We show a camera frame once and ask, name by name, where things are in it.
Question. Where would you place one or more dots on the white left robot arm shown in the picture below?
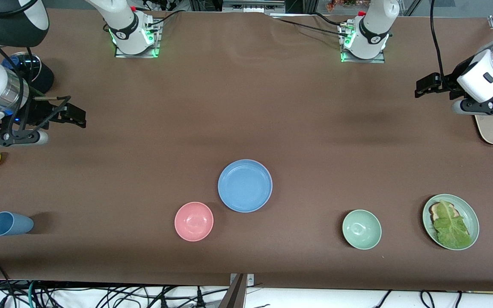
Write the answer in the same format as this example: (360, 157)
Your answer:
(479, 79)

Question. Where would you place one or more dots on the glass lid blue knob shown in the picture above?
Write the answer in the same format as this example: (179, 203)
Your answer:
(32, 64)

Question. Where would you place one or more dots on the toasted bread slice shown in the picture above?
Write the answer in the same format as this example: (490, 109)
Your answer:
(436, 210)

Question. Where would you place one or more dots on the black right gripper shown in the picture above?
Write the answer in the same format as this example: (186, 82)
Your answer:
(37, 112)

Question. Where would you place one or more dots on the green plate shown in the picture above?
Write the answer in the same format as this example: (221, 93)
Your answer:
(473, 218)

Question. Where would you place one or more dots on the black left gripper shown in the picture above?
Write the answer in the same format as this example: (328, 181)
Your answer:
(452, 82)

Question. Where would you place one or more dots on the blue plate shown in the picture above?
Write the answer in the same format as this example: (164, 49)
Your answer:
(245, 186)

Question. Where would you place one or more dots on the brown support beam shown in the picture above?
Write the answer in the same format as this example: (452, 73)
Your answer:
(237, 295)

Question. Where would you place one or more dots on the small green bowl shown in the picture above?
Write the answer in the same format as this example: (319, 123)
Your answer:
(361, 229)

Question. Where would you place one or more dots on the green lettuce leaf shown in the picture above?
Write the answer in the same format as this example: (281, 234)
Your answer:
(452, 229)

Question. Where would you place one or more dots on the small pink bowl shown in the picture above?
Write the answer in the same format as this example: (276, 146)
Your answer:
(194, 221)

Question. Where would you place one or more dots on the blue cup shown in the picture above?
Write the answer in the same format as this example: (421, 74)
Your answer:
(9, 223)

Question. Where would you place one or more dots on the silver metal box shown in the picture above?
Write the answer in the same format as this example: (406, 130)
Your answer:
(253, 6)

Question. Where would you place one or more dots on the metal table bracket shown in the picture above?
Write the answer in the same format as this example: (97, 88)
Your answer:
(250, 280)

